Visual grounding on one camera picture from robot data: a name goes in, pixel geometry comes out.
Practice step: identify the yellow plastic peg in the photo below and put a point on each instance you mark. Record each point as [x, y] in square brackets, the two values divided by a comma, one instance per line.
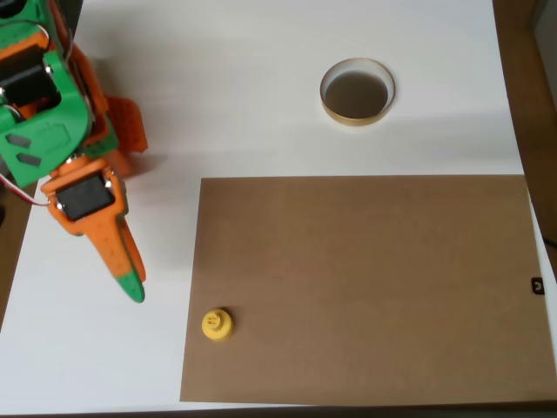
[216, 326]

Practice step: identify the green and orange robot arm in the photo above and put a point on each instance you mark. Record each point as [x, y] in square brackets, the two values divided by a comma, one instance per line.
[39, 143]

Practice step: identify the orange robot base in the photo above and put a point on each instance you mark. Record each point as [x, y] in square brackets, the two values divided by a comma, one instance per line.
[128, 126]

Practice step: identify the round gold-rimmed bowl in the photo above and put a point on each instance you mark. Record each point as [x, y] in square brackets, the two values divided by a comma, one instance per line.
[357, 121]

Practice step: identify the brown cardboard sheet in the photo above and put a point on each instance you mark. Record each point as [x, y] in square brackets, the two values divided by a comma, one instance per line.
[370, 283]

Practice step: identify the small black tag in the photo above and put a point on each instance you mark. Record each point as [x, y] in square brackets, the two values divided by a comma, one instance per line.
[537, 286]

